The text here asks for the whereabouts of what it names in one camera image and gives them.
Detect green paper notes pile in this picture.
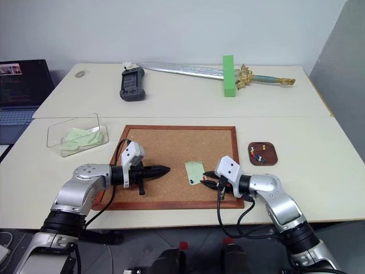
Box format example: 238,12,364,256
60,127,104,151

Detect dark rounded shape red tab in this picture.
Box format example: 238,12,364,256
152,241,189,274
221,237,253,274

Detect black handheld device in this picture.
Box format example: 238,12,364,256
119,66,147,102

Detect open laptop computer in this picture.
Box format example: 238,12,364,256
0,59,55,127

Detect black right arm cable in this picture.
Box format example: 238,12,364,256
216,182,283,239

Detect black robot waist bracket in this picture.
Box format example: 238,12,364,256
76,227,124,247

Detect white charger with cable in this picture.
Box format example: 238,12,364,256
0,230,13,265

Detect silver toy sword gold hilt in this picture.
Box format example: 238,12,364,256
136,62,297,91

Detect grey partition panel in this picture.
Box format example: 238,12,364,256
309,0,365,168

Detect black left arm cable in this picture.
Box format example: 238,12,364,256
81,138,132,231

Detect cork board with wooden frame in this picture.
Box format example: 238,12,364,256
91,124,245,211

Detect clear plastic box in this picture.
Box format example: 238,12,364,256
46,112,110,158

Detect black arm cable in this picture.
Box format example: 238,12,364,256
81,138,132,231
216,182,283,239

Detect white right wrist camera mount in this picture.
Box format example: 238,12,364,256
214,155,244,198

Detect green foam block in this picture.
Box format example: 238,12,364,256
222,54,237,98

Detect brown square tray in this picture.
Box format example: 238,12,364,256
247,140,280,167

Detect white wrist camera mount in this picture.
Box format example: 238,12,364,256
214,155,244,198
120,140,147,189

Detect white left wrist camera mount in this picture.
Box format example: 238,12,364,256
120,140,147,189

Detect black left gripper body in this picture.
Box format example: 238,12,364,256
129,159,150,196

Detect green sticky note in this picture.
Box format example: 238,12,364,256
184,160,206,187

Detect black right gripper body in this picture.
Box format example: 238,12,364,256
216,175,233,198

